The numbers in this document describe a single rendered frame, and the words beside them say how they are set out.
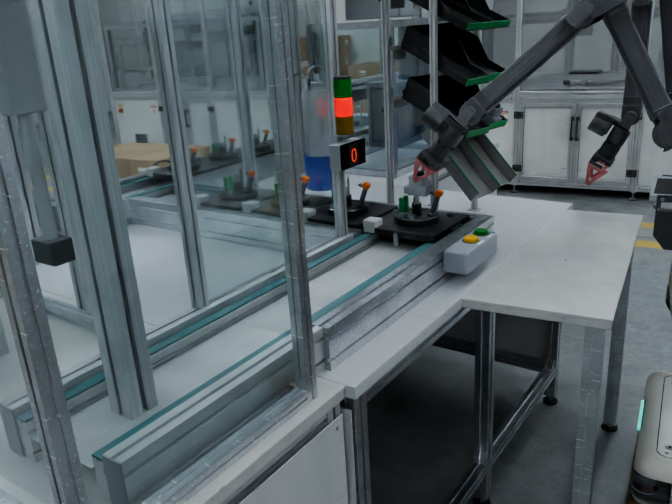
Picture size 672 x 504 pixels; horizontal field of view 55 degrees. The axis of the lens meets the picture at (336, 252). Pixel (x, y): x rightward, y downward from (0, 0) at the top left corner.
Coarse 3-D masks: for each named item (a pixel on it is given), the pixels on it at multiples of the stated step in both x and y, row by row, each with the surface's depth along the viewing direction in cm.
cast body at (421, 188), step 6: (420, 174) 192; (420, 180) 192; (426, 180) 194; (408, 186) 195; (414, 186) 194; (420, 186) 193; (426, 186) 192; (408, 192) 195; (414, 192) 194; (420, 192) 193; (426, 192) 192
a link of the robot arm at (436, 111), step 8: (432, 104) 183; (440, 104) 182; (424, 112) 183; (432, 112) 182; (440, 112) 183; (448, 112) 181; (464, 112) 178; (472, 112) 177; (424, 120) 184; (432, 120) 182; (440, 120) 182; (456, 120) 179; (464, 120) 179; (432, 128) 184
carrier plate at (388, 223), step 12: (384, 216) 205; (444, 216) 201; (456, 216) 200; (468, 216) 201; (384, 228) 193; (396, 228) 192; (408, 228) 191; (420, 228) 191; (432, 228) 190; (444, 228) 189; (420, 240) 186; (432, 240) 184
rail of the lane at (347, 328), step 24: (480, 216) 202; (456, 240) 182; (408, 264) 166; (432, 264) 171; (384, 288) 152; (408, 288) 161; (432, 288) 173; (336, 312) 141; (360, 312) 144; (384, 312) 153; (336, 336) 137; (360, 336) 147; (336, 360) 139
